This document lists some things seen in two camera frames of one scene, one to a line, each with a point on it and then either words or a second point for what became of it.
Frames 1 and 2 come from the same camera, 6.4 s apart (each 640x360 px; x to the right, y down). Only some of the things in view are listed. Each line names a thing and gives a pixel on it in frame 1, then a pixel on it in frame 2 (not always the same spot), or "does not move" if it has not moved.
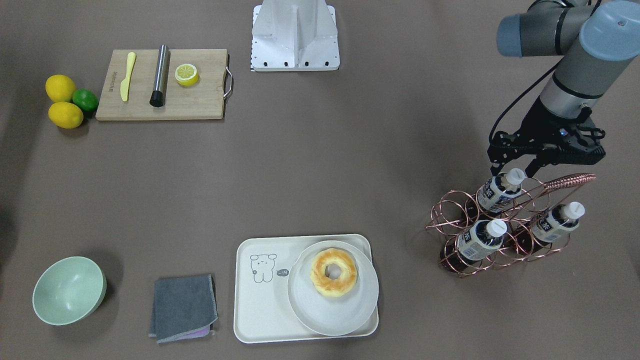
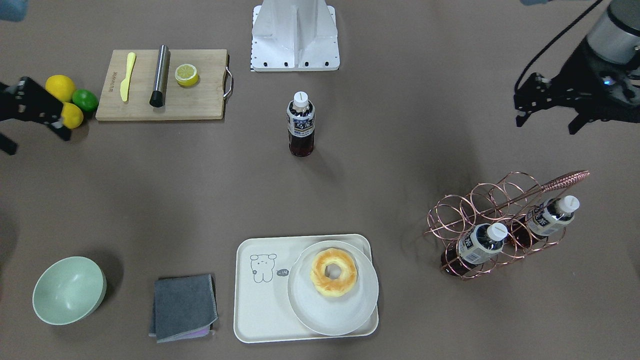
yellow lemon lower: (65, 115) does not move
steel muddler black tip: (157, 98) does not move
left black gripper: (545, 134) → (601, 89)
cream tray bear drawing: (262, 312) does not move
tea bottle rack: (496, 191) → (301, 120)
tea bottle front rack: (475, 242) does not move
